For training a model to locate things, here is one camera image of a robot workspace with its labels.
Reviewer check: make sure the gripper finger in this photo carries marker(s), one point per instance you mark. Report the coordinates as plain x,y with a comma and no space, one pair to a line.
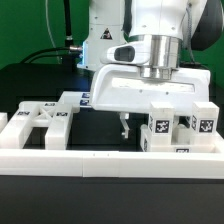
123,119

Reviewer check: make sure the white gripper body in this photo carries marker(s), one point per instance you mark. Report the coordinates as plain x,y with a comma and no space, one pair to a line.
120,88

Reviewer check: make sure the white chair seat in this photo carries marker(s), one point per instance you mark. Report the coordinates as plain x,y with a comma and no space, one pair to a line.
180,141

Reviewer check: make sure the white chair back frame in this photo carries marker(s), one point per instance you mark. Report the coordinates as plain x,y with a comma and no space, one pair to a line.
54,116

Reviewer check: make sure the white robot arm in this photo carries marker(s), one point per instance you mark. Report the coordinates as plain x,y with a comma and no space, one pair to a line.
166,26

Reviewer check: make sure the white sheet with markers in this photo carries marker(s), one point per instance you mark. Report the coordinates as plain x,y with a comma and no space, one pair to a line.
77,100

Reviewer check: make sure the white U-shaped obstacle fence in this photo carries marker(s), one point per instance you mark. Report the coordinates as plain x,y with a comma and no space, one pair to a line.
113,164

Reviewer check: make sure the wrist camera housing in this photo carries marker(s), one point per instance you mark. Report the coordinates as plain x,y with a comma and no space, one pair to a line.
136,53

